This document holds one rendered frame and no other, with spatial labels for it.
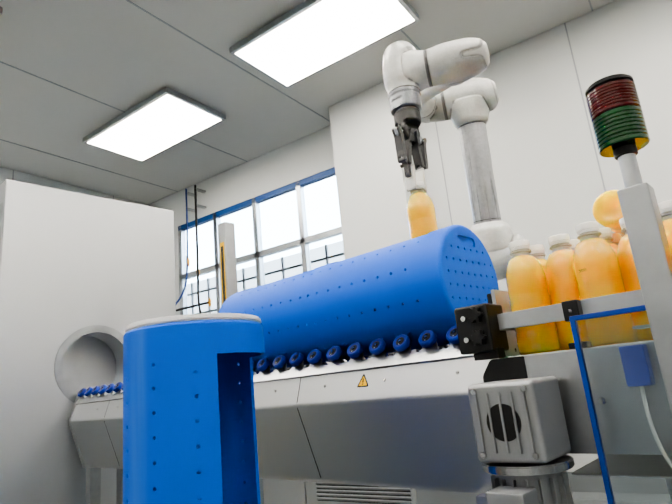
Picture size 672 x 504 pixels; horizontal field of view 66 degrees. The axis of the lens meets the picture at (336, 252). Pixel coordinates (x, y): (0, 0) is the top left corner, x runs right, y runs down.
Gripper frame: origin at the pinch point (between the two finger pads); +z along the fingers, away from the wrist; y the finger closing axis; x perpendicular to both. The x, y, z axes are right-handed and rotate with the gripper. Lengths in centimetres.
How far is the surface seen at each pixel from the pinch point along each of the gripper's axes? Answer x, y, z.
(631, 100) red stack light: 60, 36, 17
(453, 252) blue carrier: 12.3, 7.0, 24.0
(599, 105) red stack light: 56, 38, 17
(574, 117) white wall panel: -33, -273, -124
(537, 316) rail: 35, 20, 43
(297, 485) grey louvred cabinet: -195, -120, 112
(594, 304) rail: 45, 20, 42
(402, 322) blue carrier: -1.4, 11.5, 38.6
